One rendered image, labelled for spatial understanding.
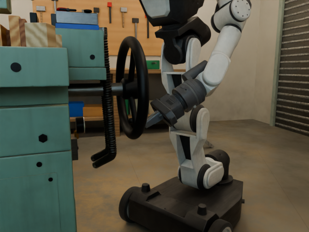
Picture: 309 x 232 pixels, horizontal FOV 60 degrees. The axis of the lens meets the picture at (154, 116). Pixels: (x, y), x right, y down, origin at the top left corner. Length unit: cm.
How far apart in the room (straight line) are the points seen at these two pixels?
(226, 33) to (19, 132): 71
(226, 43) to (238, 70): 373
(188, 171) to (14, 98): 109
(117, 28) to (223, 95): 199
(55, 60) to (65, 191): 26
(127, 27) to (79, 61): 338
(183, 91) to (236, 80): 385
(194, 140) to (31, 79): 100
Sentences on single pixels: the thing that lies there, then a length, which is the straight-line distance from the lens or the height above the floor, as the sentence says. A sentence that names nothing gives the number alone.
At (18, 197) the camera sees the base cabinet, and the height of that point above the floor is 63.
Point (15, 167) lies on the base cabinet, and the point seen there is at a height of 69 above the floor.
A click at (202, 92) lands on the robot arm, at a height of 79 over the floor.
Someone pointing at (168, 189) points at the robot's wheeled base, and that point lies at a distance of 162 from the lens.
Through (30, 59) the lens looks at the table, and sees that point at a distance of 45.
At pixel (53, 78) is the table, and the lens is 45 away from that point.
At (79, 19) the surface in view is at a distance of 70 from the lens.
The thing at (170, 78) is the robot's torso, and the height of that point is 82.
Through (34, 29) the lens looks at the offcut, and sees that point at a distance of 50.
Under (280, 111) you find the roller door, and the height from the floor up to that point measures 25.
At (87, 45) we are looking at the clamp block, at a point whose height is 92.
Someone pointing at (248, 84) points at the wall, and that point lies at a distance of 480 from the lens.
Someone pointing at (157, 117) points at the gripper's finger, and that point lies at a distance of 83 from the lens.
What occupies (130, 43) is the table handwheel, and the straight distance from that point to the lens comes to 71.
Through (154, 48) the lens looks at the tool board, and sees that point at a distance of 410.
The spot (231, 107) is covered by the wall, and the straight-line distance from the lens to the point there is 468.
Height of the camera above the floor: 87
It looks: 10 degrees down
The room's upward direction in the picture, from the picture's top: straight up
